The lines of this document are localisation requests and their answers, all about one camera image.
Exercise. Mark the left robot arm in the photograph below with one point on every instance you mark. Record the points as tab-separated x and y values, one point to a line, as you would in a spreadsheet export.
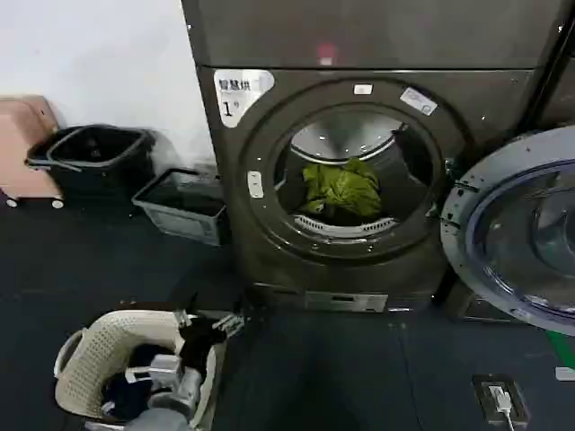
170	404

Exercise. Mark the round glass dryer door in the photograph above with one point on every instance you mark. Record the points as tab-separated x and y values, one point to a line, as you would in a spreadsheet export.
507	211

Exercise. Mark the green garment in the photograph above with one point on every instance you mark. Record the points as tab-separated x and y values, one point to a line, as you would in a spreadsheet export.
346	188

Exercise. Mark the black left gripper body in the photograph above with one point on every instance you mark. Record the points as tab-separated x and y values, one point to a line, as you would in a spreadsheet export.
196	343

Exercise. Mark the black plastic basket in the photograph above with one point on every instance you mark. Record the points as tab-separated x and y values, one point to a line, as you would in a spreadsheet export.
103	166
38	158

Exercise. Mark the dark navy clothes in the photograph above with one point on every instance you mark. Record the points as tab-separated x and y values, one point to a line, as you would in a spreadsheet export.
128	390

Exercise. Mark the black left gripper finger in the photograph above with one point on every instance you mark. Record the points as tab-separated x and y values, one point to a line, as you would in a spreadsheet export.
230	324
184	318

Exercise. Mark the grey plastic basket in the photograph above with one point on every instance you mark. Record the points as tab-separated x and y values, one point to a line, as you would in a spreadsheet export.
179	215

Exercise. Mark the white woven laundry basket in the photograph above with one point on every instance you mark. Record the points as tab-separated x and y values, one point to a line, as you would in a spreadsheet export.
112	332

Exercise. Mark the white number sticker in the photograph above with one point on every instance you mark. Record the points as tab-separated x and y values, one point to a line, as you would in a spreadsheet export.
236	96

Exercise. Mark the grey dryer with number sticker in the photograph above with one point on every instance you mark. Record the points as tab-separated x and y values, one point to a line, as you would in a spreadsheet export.
341	40

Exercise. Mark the metal floor socket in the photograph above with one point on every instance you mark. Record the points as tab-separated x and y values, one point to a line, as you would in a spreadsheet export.
501	397

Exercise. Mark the pink cart with white wheels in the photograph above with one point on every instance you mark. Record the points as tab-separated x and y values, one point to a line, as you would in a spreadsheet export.
22	148

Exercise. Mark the white plug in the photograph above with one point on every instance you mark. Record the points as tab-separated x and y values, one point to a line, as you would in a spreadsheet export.
498	397

